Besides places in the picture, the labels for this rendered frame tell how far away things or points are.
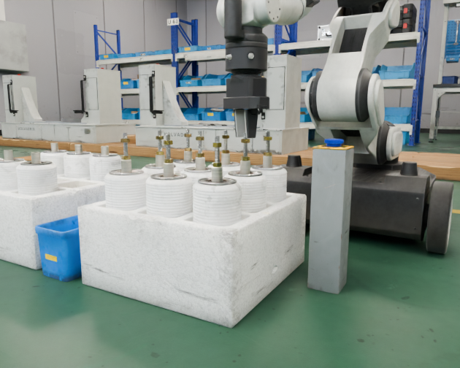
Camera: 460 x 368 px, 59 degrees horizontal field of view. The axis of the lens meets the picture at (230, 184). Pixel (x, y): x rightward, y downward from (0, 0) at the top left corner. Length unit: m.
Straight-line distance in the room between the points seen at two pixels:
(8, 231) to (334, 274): 0.81
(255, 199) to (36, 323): 0.48
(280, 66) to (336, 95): 1.97
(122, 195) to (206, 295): 0.28
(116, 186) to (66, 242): 0.19
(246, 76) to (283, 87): 2.20
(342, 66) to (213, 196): 0.60
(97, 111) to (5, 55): 3.65
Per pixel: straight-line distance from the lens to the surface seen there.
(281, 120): 3.06
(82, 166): 1.36
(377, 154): 1.44
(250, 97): 0.83
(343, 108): 1.13
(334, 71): 1.17
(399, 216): 1.21
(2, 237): 1.21
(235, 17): 0.84
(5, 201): 1.16
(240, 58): 0.84
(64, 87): 8.52
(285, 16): 1.00
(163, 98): 3.78
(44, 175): 1.13
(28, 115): 5.31
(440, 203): 1.18
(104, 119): 4.26
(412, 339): 0.81
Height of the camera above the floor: 0.38
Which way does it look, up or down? 10 degrees down
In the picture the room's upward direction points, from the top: straight up
